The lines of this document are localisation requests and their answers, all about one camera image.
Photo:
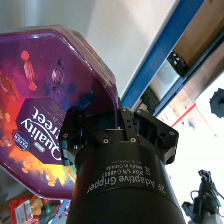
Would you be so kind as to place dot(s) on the purple Quality Street tub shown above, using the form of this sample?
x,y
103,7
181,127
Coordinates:
x,y
40,100

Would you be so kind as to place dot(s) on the red snack packet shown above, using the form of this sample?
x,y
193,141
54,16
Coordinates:
x,y
20,211

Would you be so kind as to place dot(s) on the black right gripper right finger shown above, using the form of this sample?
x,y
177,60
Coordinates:
x,y
156,133

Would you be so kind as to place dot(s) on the yellow snack packet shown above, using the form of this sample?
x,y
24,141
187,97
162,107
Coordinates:
x,y
37,204

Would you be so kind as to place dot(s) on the black toothed knob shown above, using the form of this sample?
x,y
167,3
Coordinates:
x,y
218,102

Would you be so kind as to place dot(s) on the long red floor tape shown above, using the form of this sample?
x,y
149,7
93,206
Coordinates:
x,y
183,115

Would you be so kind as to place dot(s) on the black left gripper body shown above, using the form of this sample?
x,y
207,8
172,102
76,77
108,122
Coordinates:
x,y
206,178

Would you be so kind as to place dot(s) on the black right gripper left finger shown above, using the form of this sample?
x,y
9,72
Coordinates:
x,y
71,133

